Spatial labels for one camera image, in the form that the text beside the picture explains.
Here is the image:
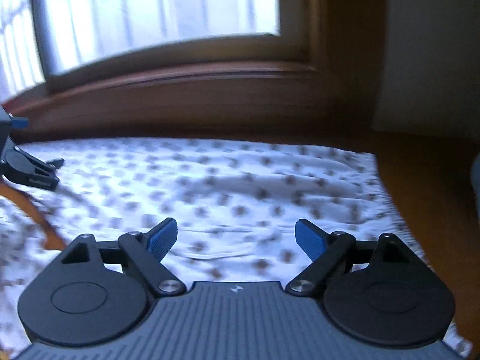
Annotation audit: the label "rolled light blue towel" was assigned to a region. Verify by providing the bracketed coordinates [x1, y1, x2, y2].
[470, 154, 480, 211]

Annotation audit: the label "white patterned pyjama pants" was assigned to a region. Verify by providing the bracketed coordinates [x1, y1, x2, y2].
[1, 138, 472, 359]

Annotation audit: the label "window with grey frame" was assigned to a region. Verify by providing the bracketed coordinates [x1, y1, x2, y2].
[1, 0, 314, 100]

